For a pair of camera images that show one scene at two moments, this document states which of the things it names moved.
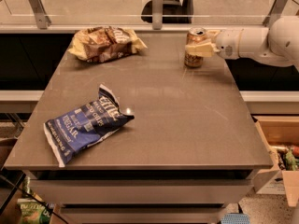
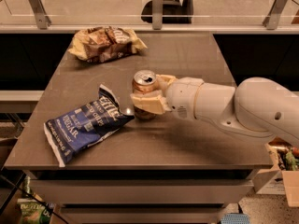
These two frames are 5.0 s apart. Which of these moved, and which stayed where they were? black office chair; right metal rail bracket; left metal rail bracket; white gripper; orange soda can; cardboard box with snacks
Moved: white gripper; orange soda can
Stayed: cardboard box with snacks; left metal rail bracket; black office chair; right metal rail bracket
